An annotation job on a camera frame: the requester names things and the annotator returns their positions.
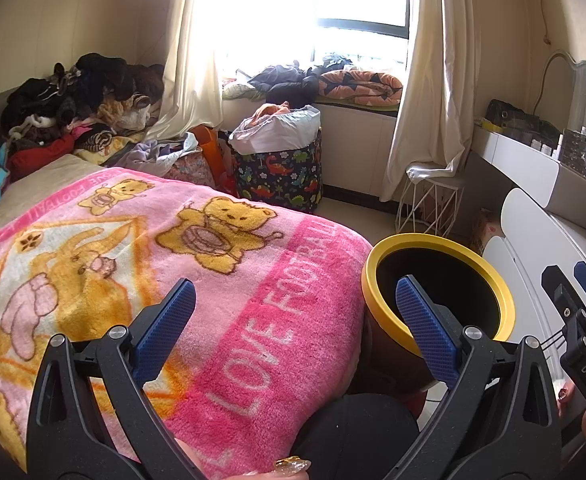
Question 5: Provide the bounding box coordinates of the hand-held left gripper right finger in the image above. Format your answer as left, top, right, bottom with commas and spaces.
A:
388, 275, 561, 480

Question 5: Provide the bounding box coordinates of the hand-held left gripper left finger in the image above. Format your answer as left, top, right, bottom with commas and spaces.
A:
27, 279, 209, 480

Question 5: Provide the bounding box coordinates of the yellow rim black bin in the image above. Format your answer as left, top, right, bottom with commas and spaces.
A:
360, 232, 516, 411

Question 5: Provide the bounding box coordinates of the person's right hand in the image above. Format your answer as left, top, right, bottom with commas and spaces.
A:
556, 379, 586, 438

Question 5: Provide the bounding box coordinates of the person's left hand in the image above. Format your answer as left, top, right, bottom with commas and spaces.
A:
175, 437, 314, 480

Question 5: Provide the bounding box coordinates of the white dresser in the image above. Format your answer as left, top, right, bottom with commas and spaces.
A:
483, 187, 586, 361

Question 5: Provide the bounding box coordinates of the printed cardboard box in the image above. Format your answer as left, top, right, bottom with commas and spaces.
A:
470, 207, 505, 256

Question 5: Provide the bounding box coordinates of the pink bear printed blanket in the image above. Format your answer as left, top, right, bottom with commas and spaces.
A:
0, 169, 374, 480

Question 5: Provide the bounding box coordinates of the clear acrylic organizer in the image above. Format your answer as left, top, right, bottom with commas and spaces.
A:
558, 127, 586, 171

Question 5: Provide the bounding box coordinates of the white vanity table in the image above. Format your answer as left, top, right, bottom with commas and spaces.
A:
473, 125, 586, 231

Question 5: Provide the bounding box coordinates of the floral fabric bag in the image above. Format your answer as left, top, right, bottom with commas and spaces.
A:
165, 152, 219, 191

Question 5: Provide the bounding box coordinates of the lavender cloth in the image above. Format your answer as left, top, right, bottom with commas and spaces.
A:
115, 132, 204, 176

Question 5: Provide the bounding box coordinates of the orange bag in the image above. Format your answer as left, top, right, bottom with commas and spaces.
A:
190, 125, 239, 196

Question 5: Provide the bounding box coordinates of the beige bed mattress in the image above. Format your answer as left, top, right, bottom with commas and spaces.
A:
0, 155, 104, 246

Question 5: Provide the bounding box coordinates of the black cosmetic bag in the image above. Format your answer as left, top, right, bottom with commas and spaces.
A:
486, 99, 541, 136

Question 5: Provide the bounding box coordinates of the dinosaur print fabric basket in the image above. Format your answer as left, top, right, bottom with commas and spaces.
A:
228, 130, 324, 215

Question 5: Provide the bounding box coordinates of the brown yellow printed blanket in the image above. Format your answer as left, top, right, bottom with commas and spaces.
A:
73, 125, 146, 166

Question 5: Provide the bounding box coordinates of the red cloth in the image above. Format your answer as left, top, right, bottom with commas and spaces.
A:
7, 135, 76, 181

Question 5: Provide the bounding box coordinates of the white plastic bag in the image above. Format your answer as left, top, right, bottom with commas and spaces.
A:
228, 105, 321, 156

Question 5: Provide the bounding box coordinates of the orange cloth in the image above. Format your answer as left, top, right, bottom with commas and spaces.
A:
250, 101, 291, 121

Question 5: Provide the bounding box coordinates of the cream curtain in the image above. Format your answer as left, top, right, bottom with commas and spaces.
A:
379, 0, 479, 203
145, 0, 224, 143

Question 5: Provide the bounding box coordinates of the green white cloth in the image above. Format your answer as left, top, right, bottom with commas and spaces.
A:
221, 80, 261, 101

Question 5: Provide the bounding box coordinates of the orange black patterned quilt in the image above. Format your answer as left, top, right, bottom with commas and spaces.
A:
318, 69, 404, 107

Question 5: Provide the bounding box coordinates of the pile of dark clothes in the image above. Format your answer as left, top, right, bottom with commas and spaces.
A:
0, 52, 166, 136

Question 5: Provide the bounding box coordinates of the dark jacket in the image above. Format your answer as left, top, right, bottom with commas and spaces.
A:
248, 62, 324, 98

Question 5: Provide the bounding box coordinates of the white wire side table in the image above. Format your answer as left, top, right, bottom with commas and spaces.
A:
395, 175, 466, 241

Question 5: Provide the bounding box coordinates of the wavy frame mirror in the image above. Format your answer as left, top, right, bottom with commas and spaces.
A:
538, 51, 586, 146

